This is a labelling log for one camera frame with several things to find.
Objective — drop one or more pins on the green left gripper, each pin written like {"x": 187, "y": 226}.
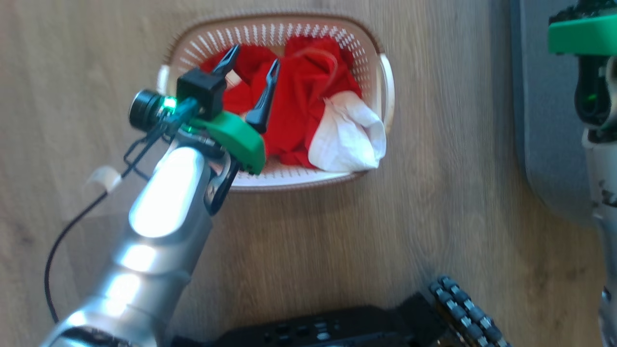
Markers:
{"x": 238, "y": 142}

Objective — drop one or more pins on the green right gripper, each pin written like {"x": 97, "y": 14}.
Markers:
{"x": 583, "y": 34}

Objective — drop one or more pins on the red clothing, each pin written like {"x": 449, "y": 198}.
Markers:
{"x": 299, "y": 96}

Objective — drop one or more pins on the white clothing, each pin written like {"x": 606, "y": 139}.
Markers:
{"x": 347, "y": 135}

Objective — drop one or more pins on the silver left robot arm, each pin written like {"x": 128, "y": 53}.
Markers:
{"x": 159, "y": 217}

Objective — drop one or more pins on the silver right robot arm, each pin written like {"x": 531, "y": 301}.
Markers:
{"x": 605, "y": 193}

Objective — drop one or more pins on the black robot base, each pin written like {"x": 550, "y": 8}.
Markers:
{"x": 328, "y": 330}

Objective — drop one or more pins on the cream laundry basket brown rim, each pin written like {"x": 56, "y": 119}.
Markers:
{"x": 289, "y": 176}

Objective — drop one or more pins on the grey sofa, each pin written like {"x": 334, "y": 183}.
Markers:
{"x": 544, "y": 120}

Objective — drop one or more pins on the black grey roller wheel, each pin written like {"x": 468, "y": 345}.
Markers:
{"x": 470, "y": 313}

